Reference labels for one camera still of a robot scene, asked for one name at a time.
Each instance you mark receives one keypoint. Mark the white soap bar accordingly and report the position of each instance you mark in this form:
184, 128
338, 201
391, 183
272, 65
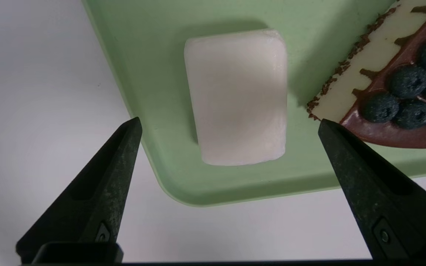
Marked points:
239, 96

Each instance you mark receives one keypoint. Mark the light green plastic tray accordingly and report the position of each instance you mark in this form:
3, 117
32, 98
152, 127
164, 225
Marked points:
154, 74

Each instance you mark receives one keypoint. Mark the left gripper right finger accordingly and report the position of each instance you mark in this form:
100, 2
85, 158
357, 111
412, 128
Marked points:
383, 199

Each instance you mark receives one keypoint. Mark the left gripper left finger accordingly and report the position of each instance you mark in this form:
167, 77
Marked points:
94, 199

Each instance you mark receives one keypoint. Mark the chocolate blueberry cake slice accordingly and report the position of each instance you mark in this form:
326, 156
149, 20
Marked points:
390, 74

